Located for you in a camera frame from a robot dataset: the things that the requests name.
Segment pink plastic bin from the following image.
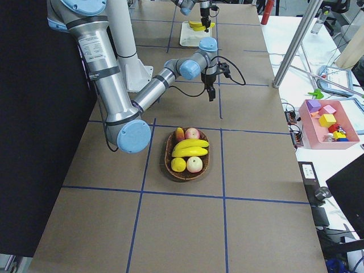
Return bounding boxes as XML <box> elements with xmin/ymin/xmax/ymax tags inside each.
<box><xmin>299</xmin><ymin>100</ymin><xmax>359</xmax><ymax>150</ymax></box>

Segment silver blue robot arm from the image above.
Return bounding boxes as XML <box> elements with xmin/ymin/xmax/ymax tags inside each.
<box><xmin>172</xmin><ymin>0</ymin><xmax>212</xmax><ymax>32</ymax></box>
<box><xmin>47</xmin><ymin>1</ymin><xmax>218</xmax><ymax>154</ymax></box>

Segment black monitor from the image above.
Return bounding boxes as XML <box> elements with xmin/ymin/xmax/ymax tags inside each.
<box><xmin>326</xmin><ymin>155</ymin><xmax>363</xmax><ymax>239</ymax></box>

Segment clear water bottle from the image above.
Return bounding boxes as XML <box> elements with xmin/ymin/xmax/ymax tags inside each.
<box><xmin>311</xmin><ymin>6</ymin><xmax>331</xmax><ymax>34</ymax></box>

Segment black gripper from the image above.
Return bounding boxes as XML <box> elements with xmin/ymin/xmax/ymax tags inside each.
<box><xmin>201</xmin><ymin>74</ymin><xmax>216</xmax><ymax>101</ymax></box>
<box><xmin>199</xmin><ymin>1</ymin><xmax>211</xmax><ymax>32</ymax></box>

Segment purple toy cube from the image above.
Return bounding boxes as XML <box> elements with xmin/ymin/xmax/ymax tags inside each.
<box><xmin>306</xmin><ymin>100</ymin><xmax>321</xmax><ymax>113</ymax></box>

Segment red pink apple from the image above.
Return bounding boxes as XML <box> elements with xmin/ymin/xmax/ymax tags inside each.
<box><xmin>184</xmin><ymin>127</ymin><xmax>200</xmax><ymax>139</ymax></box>

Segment brown wicker basket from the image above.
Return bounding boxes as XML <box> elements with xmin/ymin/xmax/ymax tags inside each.
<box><xmin>164</xmin><ymin>127</ymin><xmax>210</xmax><ymax>182</ymax></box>

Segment yellow toy cube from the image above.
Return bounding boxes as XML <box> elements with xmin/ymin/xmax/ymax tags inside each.
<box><xmin>318</xmin><ymin>114</ymin><xmax>337</xmax><ymax>128</ymax></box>

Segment aluminium frame post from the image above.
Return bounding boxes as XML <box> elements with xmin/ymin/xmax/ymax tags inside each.
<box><xmin>272</xmin><ymin>0</ymin><xmax>323</xmax><ymax>89</ymax></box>

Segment white bear print tray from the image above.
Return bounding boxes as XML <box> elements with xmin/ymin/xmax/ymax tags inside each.
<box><xmin>179</xmin><ymin>21</ymin><xmax>212</xmax><ymax>47</ymax></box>

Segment yellow banana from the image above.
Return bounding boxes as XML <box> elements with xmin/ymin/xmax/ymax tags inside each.
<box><xmin>173</xmin><ymin>139</ymin><xmax>209</xmax><ymax>151</ymax></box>
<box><xmin>171</xmin><ymin>147</ymin><xmax>208</xmax><ymax>158</ymax></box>
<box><xmin>192</xmin><ymin>23</ymin><xmax>216</xmax><ymax>31</ymax></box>
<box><xmin>188</xmin><ymin>20</ymin><xmax>202</xmax><ymax>28</ymax></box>

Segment red yellow mango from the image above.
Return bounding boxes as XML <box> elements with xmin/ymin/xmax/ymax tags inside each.
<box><xmin>175</xmin><ymin>127</ymin><xmax>185</xmax><ymax>142</ymax></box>

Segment yellow lemon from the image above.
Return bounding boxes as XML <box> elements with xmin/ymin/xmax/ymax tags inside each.
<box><xmin>171</xmin><ymin>158</ymin><xmax>187</xmax><ymax>172</ymax></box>

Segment blue cased tablet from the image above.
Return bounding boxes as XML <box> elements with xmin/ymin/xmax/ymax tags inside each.
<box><xmin>317</xmin><ymin>65</ymin><xmax>354</xmax><ymax>97</ymax></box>
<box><xmin>345</xmin><ymin>98</ymin><xmax>363</xmax><ymax>118</ymax></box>

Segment green handled reach grabber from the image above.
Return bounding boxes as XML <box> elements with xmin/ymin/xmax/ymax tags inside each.
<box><xmin>290</xmin><ymin>65</ymin><xmax>363</xmax><ymax>98</ymax></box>

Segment red bottle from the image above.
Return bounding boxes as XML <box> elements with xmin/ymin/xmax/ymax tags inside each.
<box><xmin>260</xmin><ymin>0</ymin><xmax>275</xmax><ymax>25</ymax></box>

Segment pink white apple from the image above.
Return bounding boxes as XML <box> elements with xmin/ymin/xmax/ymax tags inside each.
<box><xmin>187</xmin><ymin>156</ymin><xmax>203</xmax><ymax>173</ymax></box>

